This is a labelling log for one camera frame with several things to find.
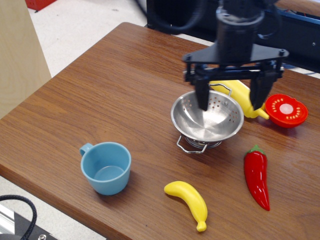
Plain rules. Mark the red toy chili pepper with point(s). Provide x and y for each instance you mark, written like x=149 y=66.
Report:
x=255 y=172

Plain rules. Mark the red toy tomato half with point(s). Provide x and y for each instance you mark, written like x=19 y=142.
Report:
x=285 y=111

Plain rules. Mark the light wooden panel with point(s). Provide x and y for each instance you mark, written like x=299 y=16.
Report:
x=23 y=67

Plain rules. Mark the stainless steel colander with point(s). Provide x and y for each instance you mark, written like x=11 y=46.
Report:
x=201 y=130

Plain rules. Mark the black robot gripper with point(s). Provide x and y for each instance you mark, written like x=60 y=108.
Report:
x=235 y=56

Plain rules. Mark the red plastic crate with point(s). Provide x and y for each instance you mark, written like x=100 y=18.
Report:
x=38 y=4

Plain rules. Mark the light blue plastic cup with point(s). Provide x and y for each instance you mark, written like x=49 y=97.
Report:
x=106 y=166

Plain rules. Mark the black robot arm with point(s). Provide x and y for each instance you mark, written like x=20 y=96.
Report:
x=235 y=55

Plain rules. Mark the black metal frame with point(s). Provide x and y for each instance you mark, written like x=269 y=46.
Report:
x=299 y=33

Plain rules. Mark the yellow mustard squeeze bottle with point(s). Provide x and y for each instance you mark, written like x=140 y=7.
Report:
x=241 y=94

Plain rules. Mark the yellow plastic toy banana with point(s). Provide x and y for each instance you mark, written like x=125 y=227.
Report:
x=192 y=198

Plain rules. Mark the aluminium camera mount base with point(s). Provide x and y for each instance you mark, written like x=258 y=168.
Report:
x=13 y=226

